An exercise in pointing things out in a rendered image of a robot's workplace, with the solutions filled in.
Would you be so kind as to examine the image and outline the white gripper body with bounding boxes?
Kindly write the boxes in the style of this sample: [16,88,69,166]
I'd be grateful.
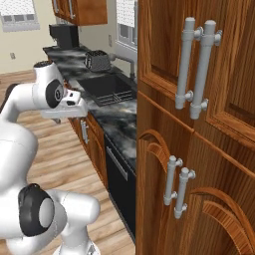
[40,97,90,121]

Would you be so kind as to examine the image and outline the wooden base cupboard door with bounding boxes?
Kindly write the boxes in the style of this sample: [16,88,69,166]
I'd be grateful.
[68,111,110,191]

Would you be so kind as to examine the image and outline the tall wooden cupboard door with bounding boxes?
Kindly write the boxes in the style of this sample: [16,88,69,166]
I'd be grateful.
[136,0,200,133]
[192,0,255,177]

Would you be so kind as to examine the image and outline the arched wooden cupboard door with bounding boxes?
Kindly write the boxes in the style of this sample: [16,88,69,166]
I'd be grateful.
[174,130,255,255]
[135,91,195,255]

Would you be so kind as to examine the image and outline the black kitchen sink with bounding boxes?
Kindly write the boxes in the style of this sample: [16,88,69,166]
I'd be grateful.
[76,74,138,108]

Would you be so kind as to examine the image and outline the dark grey toaster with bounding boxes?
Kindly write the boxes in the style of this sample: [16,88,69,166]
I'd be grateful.
[84,50,113,74]

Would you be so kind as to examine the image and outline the black coffee machine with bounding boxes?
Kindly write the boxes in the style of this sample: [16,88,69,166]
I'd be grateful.
[48,23,81,50]

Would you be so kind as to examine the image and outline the grey sink tap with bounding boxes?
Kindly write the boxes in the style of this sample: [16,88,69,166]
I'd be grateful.
[109,52,137,82]

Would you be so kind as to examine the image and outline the window with white blind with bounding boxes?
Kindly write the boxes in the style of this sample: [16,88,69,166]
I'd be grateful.
[115,0,139,52]
[0,0,41,33]

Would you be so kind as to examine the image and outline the silver base cupboard handle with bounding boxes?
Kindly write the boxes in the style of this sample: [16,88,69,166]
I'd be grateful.
[80,119,91,145]

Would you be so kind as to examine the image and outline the silver dishwasher door handle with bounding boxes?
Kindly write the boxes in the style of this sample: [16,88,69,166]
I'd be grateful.
[106,145,129,182]

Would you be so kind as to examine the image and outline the wooden wall cupboards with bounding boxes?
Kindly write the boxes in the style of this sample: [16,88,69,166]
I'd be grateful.
[51,0,109,27]

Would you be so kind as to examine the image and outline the short grey cupboard handle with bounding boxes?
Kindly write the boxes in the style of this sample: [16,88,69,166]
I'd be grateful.
[162,154,184,207]
[172,166,197,220]

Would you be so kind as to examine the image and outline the long grey cupboard handle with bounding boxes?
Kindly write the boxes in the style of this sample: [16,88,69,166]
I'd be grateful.
[189,19,224,121]
[174,16,204,111]

